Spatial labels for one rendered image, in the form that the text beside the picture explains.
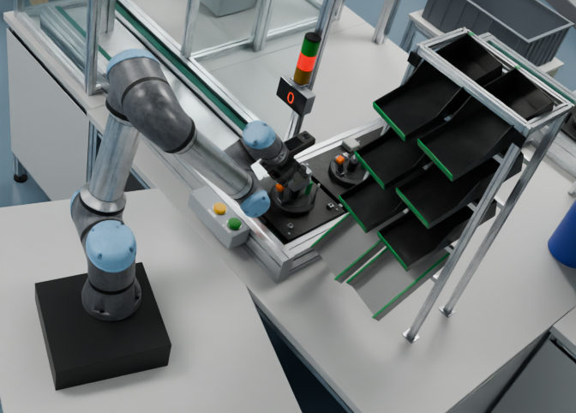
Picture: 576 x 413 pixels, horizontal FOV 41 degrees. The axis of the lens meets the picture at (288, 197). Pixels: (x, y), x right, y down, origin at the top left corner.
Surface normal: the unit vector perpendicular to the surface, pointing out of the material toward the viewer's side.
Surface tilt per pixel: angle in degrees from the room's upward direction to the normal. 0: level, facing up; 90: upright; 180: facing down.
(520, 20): 90
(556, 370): 90
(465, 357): 0
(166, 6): 0
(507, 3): 90
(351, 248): 45
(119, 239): 6
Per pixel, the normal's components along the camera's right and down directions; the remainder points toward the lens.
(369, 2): 0.22, -0.70
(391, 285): -0.44, -0.33
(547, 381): -0.73, 0.34
